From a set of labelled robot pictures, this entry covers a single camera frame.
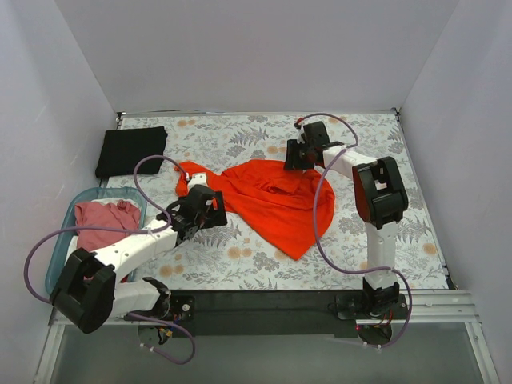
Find orange t-shirt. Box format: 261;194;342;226
180;159;322;260

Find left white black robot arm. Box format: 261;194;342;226
50;185;227;334

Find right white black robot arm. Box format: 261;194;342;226
284;118;409;318

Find floral patterned table mat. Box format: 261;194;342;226
107;113;449;290

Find pink t-shirt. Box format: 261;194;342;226
74;199;142;250

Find folded black t-shirt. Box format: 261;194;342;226
94;126;167;179

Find translucent blue laundry basket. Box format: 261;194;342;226
45;187;146;294

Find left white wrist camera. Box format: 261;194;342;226
186;172;208;192

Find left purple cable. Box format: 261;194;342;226
23;154;198;366

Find purple cable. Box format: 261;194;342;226
294;112;413;351
23;154;198;366

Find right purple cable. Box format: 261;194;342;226
294;112;413;351

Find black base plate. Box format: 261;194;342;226
123;289;410;345

